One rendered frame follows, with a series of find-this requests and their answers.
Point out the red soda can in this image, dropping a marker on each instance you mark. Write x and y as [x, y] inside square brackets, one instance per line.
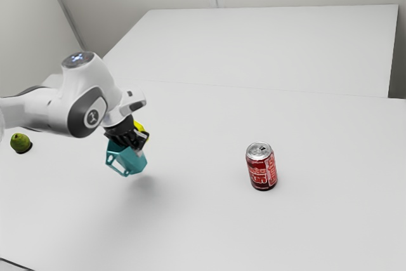
[261, 167]

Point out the teal faceted mug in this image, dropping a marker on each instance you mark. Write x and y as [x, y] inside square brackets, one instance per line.
[130, 161]

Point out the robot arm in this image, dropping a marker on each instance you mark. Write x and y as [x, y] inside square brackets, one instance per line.
[79, 93]

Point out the green pear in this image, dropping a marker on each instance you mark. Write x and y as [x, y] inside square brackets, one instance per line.
[19, 142]

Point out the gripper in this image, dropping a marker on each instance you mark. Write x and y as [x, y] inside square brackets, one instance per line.
[122, 131]

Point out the yellow block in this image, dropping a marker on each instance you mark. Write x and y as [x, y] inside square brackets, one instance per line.
[139, 126]

